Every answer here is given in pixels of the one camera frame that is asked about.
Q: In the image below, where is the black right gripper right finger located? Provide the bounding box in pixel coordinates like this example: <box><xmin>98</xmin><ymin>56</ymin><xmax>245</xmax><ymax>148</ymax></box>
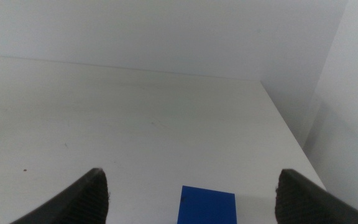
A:
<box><xmin>274</xmin><ymin>169</ymin><xmax>358</xmax><ymax>224</ymax></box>

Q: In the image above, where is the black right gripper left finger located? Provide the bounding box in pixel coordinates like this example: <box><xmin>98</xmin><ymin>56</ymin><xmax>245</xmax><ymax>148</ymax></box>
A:
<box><xmin>9</xmin><ymin>168</ymin><xmax>109</xmax><ymax>224</ymax></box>

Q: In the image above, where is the blue cube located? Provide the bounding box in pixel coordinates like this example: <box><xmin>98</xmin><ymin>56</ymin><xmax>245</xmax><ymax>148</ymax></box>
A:
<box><xmin>177</xmin><ymin>185</ymin><xmax>238</xmax><ymax>224</ymax></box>

